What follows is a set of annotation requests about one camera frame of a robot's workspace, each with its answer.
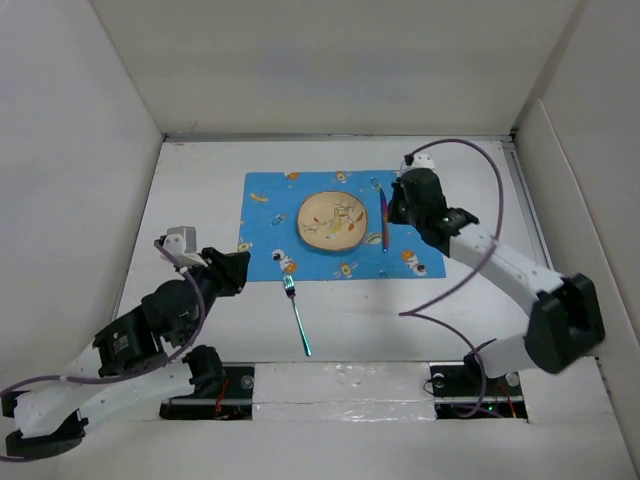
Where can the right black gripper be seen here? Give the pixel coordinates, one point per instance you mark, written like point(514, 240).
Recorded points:
point(394, 214)

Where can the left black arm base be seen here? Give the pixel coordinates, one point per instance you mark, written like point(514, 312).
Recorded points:
point(232, 400)

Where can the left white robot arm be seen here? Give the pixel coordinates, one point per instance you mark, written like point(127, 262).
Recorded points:
point(147, 354)

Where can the iridescent knife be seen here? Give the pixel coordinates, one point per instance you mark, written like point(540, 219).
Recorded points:
point(385, 236)

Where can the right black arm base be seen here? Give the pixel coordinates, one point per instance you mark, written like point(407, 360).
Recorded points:
point(456, 389)

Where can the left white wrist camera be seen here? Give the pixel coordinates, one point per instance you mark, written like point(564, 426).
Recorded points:
point(179, 246)

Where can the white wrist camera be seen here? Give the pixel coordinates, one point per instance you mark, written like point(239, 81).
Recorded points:
point(416, 161)
point(179, 246)

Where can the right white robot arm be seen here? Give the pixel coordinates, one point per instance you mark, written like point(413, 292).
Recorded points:
point(565, 321)

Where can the blue patterned cloth placemat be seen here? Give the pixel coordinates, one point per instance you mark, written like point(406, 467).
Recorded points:
point(268, 230)

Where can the beige floral plate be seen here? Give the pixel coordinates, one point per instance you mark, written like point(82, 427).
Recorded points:
point(332, 221)

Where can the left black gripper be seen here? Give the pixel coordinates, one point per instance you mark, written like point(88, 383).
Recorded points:
point(230, 269)

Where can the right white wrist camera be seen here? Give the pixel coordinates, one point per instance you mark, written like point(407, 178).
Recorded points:
point(416, 161)

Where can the iridescent fork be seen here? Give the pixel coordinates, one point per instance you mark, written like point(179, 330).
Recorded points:
point(290, 291)

